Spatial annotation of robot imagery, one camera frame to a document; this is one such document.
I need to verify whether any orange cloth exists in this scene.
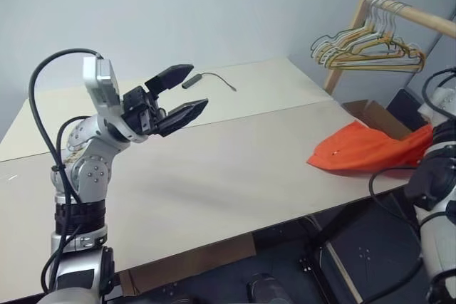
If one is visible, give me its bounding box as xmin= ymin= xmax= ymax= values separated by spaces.
xmin=306 ymin=121 xmax=435 ymax=176

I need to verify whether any black flat case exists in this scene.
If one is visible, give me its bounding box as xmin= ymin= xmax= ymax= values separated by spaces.
xmin=386 ymin=88 xmax=434 ymax=130

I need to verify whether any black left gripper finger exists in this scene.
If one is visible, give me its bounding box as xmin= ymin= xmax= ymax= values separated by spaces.
xmin=156 ymin=98 xmax=209 ymax=137
xmin=144 ymin=64 xmax=195 ymax=98

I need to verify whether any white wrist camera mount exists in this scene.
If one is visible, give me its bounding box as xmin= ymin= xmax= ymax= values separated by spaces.
xmin=82 ymin=55 xmax=125 ymax=118
xmin=419 ymin=85 xmax=456 ymax=123

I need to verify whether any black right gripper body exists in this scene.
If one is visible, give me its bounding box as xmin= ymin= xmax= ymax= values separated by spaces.
xmin=431 ymin=118 xmax=456 ymax=147

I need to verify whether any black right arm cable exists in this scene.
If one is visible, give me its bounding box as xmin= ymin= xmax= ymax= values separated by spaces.
xmin=368 ymin=67 xmax=456 ymax=230

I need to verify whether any black folding chair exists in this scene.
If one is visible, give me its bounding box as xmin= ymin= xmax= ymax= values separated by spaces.
xmin=304 ymin=204 xmax=428 ymax=304

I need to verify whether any yellow wire hanger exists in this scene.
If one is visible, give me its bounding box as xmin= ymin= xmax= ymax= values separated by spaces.
xmin=322 ymin=0 xmax=421 ymax=66
xmin=326 ymin=0 xmax=427 ymax=73

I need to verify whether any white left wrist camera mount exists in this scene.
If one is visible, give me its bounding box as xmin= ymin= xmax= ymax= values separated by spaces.
xmin=82 ymin=55 xmax=125 ymax=118

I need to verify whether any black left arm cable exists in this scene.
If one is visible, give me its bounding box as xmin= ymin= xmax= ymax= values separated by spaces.
xmin=28 ymin=47 xmax=106 ymax=294

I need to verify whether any white wire hanger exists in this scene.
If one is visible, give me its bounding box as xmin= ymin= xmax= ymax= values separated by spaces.
xmin=315 ymin=0 xmax=391 ymax=66

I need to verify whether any grey wire hanger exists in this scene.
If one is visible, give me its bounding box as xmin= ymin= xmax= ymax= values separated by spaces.
xmin=310 ymin=0 xmax=380 ymax=61

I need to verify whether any cardboard box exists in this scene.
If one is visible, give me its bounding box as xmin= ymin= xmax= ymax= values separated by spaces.
xmin=341 ymin=99 xmax=414 ymax=141

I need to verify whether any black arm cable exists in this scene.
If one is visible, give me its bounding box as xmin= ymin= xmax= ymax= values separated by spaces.
xmin=28 ymin=47 xmax=106 ymax=294
xmin=368 ymin=67 xmax=456 ymax=230

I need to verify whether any wooden clothes rack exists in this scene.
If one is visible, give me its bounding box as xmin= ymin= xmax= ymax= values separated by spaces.
xmin=323 ymin=0 xmax=456 ymax=95

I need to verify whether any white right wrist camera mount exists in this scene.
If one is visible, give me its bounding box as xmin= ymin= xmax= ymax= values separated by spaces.
xmin=419 ymin=85 xmax=456 ymax=123

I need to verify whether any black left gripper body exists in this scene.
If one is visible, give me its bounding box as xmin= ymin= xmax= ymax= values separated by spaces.
xmin=120 ymin=85 xmax=168 ymax=137

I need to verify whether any grey adapter with cable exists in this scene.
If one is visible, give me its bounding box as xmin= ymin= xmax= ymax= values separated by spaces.
xmin=181 ymin=71 xmax=239 ymax=92

